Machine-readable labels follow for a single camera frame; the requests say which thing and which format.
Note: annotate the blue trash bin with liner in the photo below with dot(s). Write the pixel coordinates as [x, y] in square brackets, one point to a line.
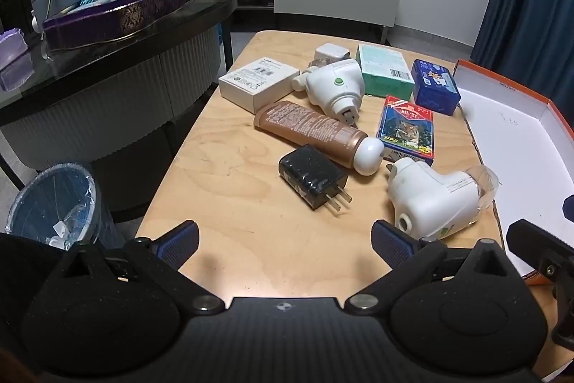
[54, 203]

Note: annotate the small white plug charger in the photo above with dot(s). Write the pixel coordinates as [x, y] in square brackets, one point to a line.
[329, 52]

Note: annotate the dark oval glass table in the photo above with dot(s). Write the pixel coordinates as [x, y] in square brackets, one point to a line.
[112, 64]

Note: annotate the brown tube with white cap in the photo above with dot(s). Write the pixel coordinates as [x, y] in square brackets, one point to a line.
[305, 127]

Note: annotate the blue tin box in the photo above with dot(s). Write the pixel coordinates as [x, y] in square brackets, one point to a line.
[435, 87]

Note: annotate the white plug-in mosquito repeller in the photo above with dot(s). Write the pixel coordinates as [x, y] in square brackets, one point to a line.
[430, 194]
[334, 89]

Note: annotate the orange white cardboard box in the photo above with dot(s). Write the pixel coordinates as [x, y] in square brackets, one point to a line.
[515, 140]

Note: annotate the white cabinet drawer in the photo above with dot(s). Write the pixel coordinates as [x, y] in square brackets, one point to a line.
[336, 1]

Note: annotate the black plug charger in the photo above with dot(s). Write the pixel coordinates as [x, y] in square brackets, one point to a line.
[309, 174]

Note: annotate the pale purple container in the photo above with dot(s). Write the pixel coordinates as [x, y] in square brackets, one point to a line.
[11, 46]

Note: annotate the purple patterned tray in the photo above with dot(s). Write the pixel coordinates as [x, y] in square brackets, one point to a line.
[116, 19]

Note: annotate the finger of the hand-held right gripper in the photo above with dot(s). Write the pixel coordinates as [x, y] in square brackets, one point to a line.
[533, 244]
[569, 209]

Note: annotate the blue red playing card box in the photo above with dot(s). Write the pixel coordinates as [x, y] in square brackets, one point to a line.
[406, 127]

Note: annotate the white green bandage box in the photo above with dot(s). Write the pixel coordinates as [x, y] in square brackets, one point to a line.
[383, 66]

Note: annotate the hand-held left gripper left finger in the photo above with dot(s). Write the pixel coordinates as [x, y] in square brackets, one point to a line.
[179, 244]

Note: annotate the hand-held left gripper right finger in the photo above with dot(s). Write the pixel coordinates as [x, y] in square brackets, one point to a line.
[392, 246]

